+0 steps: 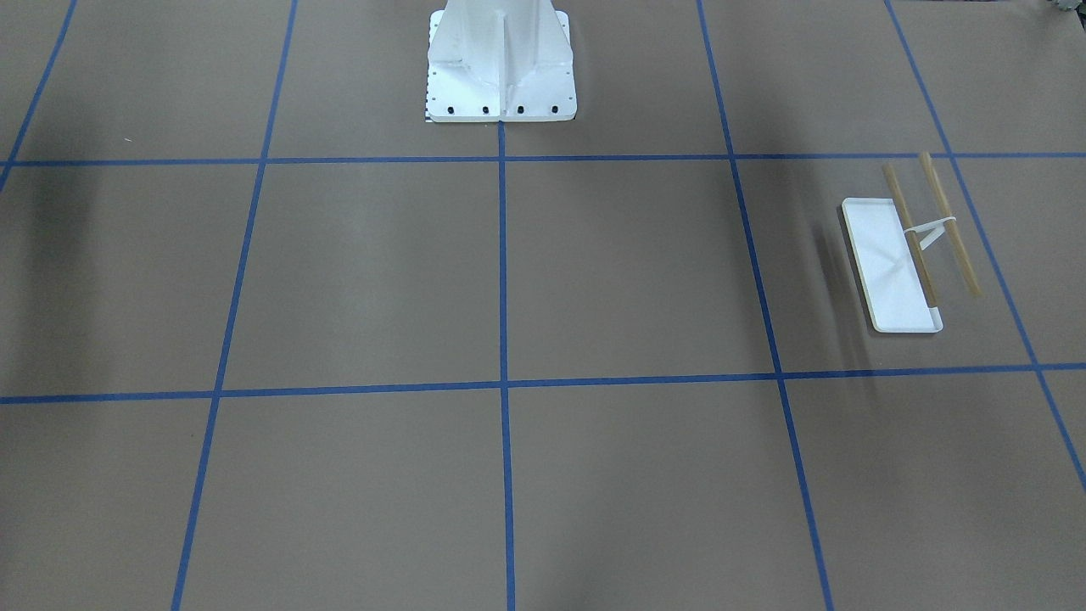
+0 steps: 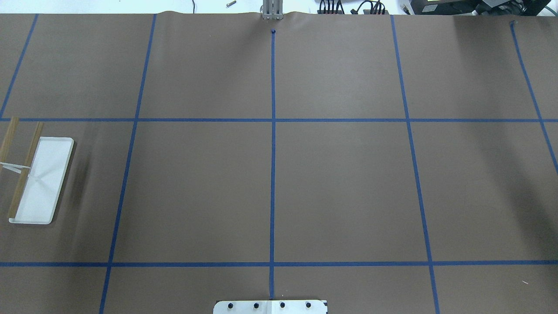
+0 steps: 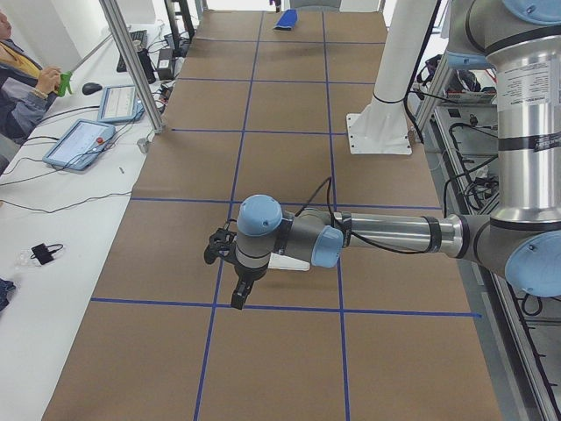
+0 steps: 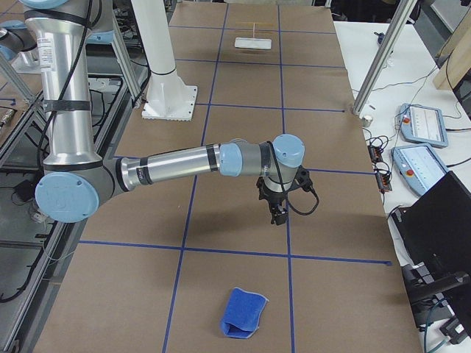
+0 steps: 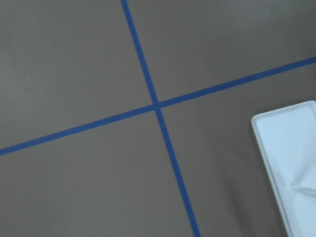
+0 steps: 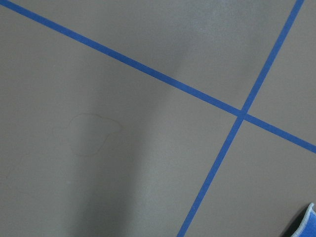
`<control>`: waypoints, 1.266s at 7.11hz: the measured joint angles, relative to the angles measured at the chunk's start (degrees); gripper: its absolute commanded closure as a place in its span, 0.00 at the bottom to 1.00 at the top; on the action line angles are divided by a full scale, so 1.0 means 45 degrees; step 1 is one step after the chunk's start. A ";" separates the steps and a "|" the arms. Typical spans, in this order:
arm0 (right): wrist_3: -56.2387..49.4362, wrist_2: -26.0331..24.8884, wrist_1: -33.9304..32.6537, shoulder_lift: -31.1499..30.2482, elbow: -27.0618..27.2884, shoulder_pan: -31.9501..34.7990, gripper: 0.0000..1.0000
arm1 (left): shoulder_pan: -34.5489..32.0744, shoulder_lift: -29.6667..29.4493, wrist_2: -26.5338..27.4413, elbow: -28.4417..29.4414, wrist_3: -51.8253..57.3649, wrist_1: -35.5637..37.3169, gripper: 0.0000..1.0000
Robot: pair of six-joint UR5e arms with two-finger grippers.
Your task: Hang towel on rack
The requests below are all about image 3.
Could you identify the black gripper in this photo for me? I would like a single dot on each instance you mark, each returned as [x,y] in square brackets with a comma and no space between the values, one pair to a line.
[248,274]

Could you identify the blue towel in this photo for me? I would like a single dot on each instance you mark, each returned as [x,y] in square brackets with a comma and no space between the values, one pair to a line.
[287,20]

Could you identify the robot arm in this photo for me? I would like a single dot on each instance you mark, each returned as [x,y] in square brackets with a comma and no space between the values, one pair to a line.
[520,240]

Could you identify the small black clip device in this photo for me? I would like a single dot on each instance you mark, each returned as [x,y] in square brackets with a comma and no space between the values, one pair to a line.
[44,253]

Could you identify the near teach pendant tablet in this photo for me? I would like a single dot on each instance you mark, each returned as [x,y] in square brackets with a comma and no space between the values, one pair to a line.
[80,145]

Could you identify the teach pendant tablet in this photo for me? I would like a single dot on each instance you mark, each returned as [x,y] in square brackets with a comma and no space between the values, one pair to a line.
[120,104]
[80,145]

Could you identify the far teach pendant tablet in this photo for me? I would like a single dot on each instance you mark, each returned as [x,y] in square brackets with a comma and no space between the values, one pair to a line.
[120,104]

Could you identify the black power adapter box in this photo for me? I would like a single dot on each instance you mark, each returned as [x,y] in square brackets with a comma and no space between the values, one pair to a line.
[166,64]

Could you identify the black computer mouse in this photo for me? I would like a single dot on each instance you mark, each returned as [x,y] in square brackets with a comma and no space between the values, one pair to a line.
[90,88]

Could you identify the seated person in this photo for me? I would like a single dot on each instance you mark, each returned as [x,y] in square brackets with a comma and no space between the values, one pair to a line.
[27,89]

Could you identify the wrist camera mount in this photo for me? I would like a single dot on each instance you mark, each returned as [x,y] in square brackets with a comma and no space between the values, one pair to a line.
[222,245]

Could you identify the white camera mast pedestal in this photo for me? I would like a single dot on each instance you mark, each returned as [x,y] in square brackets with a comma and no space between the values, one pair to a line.
[382,126]

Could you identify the aluminium frame post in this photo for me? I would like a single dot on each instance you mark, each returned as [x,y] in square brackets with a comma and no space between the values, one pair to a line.
[120,32]

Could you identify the green handled tool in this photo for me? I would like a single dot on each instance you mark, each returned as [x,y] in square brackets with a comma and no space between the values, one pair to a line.
[65,84]

